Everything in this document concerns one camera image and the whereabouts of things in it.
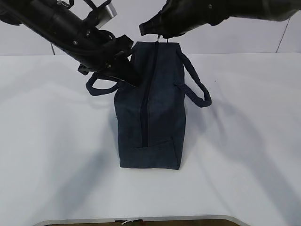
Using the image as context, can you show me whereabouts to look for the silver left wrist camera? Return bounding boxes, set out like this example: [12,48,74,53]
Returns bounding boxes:
[94,0,117,30]

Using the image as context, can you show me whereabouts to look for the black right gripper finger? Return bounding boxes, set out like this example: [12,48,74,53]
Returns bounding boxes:
[139,4,212,38]

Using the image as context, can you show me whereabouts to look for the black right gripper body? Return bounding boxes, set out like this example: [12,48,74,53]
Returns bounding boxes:
[162,0,301,26]

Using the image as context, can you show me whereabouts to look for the navy blue lunch bag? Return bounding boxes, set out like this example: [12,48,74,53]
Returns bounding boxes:
[86,41,212,170]

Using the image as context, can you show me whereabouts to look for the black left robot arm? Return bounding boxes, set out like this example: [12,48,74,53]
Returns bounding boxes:
[0,0,141,87]

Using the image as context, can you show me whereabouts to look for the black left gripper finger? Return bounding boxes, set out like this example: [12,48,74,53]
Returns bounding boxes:
[97,56,142,87]

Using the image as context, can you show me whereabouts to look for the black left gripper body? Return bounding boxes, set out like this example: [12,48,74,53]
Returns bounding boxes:
[77,30,134,75]

